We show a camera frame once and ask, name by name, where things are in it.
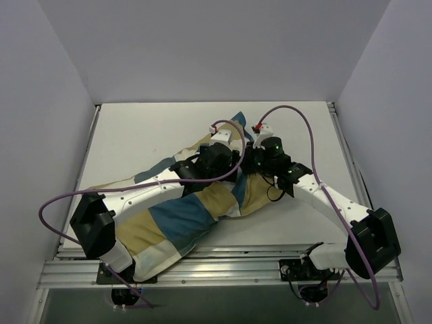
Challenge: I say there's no checked blue beige pillowcase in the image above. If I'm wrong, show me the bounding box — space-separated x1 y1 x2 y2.
88 110 292 283

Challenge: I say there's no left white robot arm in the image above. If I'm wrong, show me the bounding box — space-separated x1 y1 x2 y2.
70 142 240 283

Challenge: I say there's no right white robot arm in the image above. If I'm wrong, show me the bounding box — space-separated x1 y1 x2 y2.
243 136 401 279

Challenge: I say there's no thin black cable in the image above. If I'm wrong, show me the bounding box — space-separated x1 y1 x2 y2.
266 173 288 203

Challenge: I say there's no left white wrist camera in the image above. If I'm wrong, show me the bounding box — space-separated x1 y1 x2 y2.
209 126 232 146

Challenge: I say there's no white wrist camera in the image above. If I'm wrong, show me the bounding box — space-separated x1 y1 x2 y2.
252 123 273 149
209 126 232 146

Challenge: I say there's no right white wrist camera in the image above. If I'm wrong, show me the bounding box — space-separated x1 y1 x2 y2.
252 123 273 149

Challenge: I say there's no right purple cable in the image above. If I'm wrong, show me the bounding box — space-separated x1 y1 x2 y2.
254 105 383 311

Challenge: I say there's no purple cable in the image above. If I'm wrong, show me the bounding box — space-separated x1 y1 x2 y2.
254 105 383 311
38 119 246 310

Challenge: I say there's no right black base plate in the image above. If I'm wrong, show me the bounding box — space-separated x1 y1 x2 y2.
278 259 340 281

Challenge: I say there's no aluminium rail frame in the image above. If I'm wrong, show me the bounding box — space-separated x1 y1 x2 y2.
26 101 414 324

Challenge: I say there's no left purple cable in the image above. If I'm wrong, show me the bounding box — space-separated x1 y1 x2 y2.
38 119 246 310

